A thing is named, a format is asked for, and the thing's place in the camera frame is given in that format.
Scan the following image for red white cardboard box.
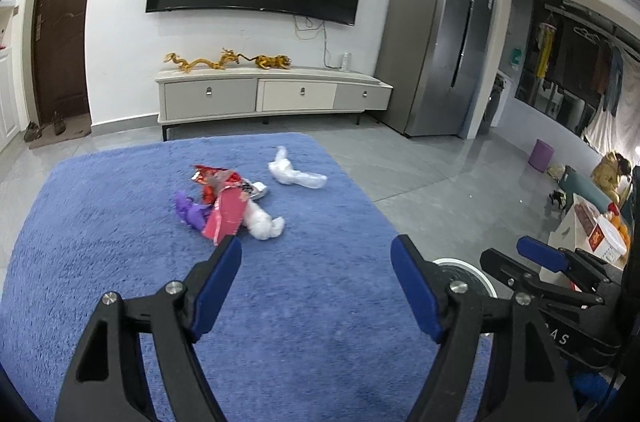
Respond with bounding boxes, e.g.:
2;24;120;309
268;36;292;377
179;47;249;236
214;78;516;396
574;202;629;264

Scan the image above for white plastic bag far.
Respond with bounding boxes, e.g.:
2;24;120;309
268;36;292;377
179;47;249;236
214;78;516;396
268;146;328;189

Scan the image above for golden dragon ornament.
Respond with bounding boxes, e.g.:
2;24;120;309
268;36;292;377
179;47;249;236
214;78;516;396
164;49;240;74

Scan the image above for golden tiger ornament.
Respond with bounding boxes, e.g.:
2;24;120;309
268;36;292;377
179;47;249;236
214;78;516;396
238;54;291;70

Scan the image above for red snack wrapper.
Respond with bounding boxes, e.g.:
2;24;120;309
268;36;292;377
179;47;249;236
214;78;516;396
192;164;268;205

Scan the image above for white grey TV cabinet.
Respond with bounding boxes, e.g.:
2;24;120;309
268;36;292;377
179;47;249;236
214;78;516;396
155;67;393;139

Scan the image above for brown wooden door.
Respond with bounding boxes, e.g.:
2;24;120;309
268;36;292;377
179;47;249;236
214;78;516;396
32;0;89;123

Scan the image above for white power strip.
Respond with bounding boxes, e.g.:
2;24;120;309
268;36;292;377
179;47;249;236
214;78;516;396
341;52;352;71

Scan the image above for blue fuzzy blanket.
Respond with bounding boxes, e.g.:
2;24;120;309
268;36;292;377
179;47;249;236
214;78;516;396
1;133;437;421

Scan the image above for grey steel refrigerator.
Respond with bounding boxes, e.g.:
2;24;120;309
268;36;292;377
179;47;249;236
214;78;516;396
374;0;494;137

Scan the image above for brown door mat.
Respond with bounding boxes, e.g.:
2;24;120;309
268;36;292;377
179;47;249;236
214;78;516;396
27;113;91;150

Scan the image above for white wall cabinets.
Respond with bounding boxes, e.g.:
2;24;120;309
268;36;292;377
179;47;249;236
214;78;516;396
0;3;18;150

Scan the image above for purple small bin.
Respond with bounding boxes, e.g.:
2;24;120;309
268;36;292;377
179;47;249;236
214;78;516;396
527;139;554;173

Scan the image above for pink paper box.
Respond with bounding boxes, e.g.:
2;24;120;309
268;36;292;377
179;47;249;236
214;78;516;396
202;185;250;246

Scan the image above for shoes by door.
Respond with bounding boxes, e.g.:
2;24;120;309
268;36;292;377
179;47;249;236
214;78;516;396
23;111;66;143

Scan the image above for small purple wrapper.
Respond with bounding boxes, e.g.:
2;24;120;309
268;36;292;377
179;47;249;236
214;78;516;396
174;191;212;231

